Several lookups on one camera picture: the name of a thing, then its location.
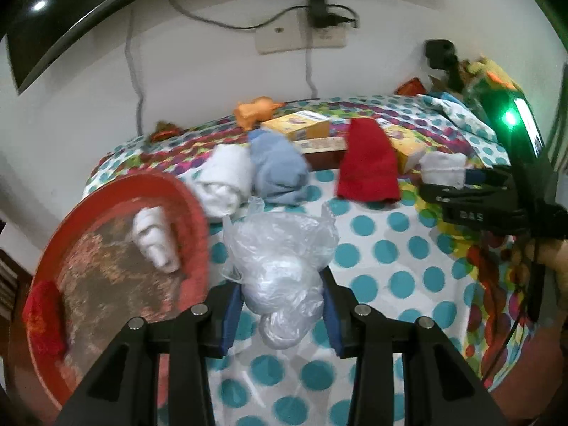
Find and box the beige wall socket plate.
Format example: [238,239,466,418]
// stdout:
[255,9,347,56]

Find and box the red packet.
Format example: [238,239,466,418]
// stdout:
[395,77,424,96]

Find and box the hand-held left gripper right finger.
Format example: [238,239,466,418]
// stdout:
[319,268,509,426]

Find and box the blue cloth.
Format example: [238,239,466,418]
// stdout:
[248,130,310,207]

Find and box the red knitted cloth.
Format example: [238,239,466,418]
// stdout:
[22,282,67,356]

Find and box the orange toy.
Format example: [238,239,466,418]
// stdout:
[234,97,282,131]

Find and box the dark wooden furniture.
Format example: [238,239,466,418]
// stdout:
[0,213,29,365]

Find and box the polka dot tablecloth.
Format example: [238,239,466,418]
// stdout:
[82,93,540,426]

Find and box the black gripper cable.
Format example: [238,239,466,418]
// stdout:
[484,240,544,391]

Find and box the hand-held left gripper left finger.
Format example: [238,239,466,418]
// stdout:
[55,282,245,426]

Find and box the colourful plush toy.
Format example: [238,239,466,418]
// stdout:
[461,55,518,94]

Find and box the grey socket cable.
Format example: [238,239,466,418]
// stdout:
[304,49,318,98]

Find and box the brown box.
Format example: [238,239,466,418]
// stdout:
[295,137,348,171]

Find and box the person's right hand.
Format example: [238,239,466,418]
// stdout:
[508,237,568,285]

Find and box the black power adapter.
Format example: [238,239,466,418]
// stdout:
[308,0,360,29]

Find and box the red round basin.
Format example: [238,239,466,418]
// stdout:
[20,173,211,413]

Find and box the yellow cardboard box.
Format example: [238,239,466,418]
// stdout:
[260,111,331,143]
[384,124,436,174]

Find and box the grey television cable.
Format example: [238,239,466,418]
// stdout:
[166,0,311,32]

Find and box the white folded cloth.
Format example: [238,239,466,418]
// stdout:
[193,146,253,223]

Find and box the small brown toy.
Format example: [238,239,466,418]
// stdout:
[148,121,180,143]

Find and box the small white sock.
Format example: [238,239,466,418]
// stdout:
[419,152,468,187]

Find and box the clear plastic bag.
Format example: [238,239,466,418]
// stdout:
[219,195,340,351]

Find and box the white rolled sock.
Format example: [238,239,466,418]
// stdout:
[133,206,180,273]

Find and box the plain red cloth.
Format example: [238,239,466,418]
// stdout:
[336,118,401,205]

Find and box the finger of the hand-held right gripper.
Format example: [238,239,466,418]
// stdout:
[419,183,515,214]
[464,166,518,188]

